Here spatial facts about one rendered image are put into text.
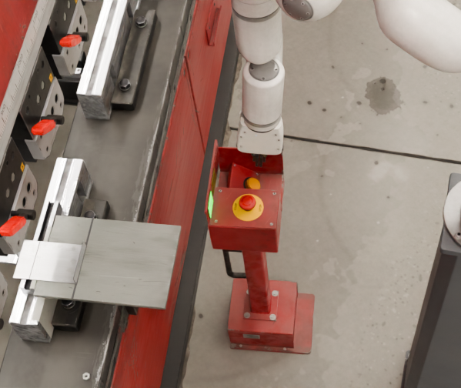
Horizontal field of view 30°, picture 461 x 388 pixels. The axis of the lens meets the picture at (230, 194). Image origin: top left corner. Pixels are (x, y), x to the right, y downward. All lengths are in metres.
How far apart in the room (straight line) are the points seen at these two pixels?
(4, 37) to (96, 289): 0.53
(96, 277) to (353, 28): 1.92
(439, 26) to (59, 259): 0.86
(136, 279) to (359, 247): 1.27
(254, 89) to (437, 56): 0.46
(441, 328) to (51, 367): 0.88
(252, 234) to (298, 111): 1.19
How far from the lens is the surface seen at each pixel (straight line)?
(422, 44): 1.36
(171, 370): 2.61
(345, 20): 3.37
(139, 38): 2.15
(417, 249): 2.81
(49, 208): 1.80
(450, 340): 2.09
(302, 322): 2.67
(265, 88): 1.69
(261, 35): 1.57
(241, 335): 2.58
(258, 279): 2.35
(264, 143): 1.87
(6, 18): 1.45
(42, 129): 1.51
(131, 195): 1.91
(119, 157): 1.98
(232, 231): 1.97
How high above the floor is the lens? 2.47
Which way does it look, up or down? 58 degrees down
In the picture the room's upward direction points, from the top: 9 degrees counter-clockwise
